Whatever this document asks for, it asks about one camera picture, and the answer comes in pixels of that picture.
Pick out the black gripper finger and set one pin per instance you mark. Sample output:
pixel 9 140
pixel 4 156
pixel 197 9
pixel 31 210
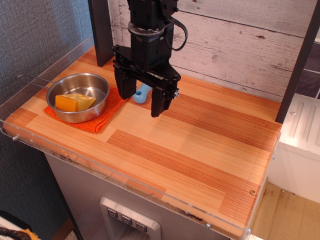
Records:
pixel 159 102
pixel 125 82

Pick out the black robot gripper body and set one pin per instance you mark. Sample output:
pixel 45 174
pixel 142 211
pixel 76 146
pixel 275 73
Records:
pixel 148 60

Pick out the yellow cheese wedge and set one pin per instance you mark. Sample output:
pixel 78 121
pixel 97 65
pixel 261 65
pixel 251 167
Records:
pixel 74 102

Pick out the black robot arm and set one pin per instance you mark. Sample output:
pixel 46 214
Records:
pixel 151 18

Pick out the black orange object corner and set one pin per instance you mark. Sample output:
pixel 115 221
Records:
pixel 12 228

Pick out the blue grey toy scoop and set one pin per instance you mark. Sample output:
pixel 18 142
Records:
pixel 141 93

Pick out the orange knitted cloth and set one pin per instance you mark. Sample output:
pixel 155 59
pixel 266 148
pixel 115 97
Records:
pixel 96 125

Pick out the stainless steel pot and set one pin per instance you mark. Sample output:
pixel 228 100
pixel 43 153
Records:
pixel 84 83

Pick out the clear acrylic table guard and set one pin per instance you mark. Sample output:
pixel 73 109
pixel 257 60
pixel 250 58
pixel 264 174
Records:
pixel 205 158

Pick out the silver dispenser button panel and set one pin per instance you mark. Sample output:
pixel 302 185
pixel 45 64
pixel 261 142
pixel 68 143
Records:
pixel 124 223

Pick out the white toy sink unit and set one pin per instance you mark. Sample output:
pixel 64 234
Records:
pixel 295 164

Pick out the dark left shelf post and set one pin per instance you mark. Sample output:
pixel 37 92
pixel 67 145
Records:
pixel 102 30

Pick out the dark shelf post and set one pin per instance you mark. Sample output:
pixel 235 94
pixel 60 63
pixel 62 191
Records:
pixel 301 61
pixel 102 30

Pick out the dark right shelf post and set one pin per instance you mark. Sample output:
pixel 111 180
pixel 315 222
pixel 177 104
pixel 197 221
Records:
pixel 301 61

